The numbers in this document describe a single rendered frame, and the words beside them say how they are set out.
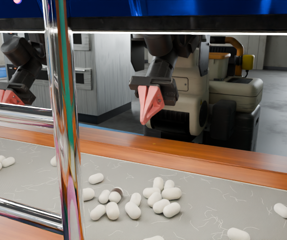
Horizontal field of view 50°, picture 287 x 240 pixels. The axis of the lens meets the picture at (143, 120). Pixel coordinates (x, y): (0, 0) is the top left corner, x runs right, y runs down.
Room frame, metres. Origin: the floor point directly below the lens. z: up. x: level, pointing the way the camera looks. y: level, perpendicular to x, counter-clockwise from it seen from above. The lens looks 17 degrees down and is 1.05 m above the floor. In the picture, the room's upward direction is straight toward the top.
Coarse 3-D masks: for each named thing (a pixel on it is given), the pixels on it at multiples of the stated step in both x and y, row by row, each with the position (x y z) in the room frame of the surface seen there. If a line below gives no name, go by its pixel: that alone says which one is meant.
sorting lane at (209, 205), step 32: (32, 160) 0.67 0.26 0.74; (96, 160) 0.67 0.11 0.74; (0, 192) 0.52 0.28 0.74; (32, 192) 0.52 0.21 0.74; (96, 192) 0.52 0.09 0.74; (128, 192) 0.52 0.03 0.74; (192, 192) 0.52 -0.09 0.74; (224, 192) 0.52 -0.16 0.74; (256, 192) 0.52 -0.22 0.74; (96, 224) 0.42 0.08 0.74; (128, 224) 0.42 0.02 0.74; (160, 224) 0.42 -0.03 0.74; (192, 224) 0.42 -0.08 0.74; (224, 224) 0.42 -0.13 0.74; (256, 224) 0.42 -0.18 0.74
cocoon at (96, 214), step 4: (96, 208) 0.44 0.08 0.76; (100, 208) 0.44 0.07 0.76; (104, 208) 0.45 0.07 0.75; (92, 212) 0.43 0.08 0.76; (96, 212) 0.43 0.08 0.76; (100, 212) 0.44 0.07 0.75; (104, 212) 0.45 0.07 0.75; (92, 216) 0.43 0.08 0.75; (96, 216) 0.43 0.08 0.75; (100, 216) 0.43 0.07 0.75
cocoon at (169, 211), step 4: (172, 204) 0.45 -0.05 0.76; (176, 204) 0.45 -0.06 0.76; (164, 208) 0.44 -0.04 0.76; (168, 208) 0.44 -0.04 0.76; (172, 208) 0.44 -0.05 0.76; (176, 208) 0.45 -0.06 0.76; (180, 208) 0.45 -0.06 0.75; (164, 212) 0.44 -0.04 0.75; (168, 212) 0.44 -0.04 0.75; (172, 212) 0.44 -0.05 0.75; (176, 212) 0.44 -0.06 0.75; (168, 216) 0.44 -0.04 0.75; (172, 216) 0.44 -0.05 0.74
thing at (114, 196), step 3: (120, 189) 0.50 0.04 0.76; (111, 192) 0.49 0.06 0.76; (114, 192) 0.49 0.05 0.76; (117, 192) 0.49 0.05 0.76; (111, 195) 0.48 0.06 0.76; (114, 195) 0.48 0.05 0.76; (117, 195) 0.48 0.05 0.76; (120, 195) 0.49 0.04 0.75; (111, 198) 0.48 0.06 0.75; (114, 198) 0.48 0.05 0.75; (117, 198) 0.48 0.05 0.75; (120, 198) 0.48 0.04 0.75; (111, 201) 0.48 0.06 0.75; (114, 201) 0.48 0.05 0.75; (117, 201) 0.48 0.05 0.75
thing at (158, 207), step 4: (160, 200) 0.46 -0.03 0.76; (164, 200) 0.46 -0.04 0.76; (168, 200) 0.47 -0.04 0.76; (156, 204) 0.45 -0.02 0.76; (160, 204) 0.45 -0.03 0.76; (164, 204) 0.46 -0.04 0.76; (168, 204) 0.46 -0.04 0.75; (156, 208) 0.45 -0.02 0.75; (160, 208) 0.45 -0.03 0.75; (156, 212) 0.45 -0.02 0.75; (160, 212) 0.45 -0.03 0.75
